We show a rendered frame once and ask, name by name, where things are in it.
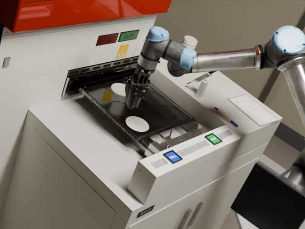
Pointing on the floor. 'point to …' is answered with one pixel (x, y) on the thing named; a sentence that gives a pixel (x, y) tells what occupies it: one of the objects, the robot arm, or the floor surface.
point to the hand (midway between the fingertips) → (130, 104)
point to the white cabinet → (28, 143)
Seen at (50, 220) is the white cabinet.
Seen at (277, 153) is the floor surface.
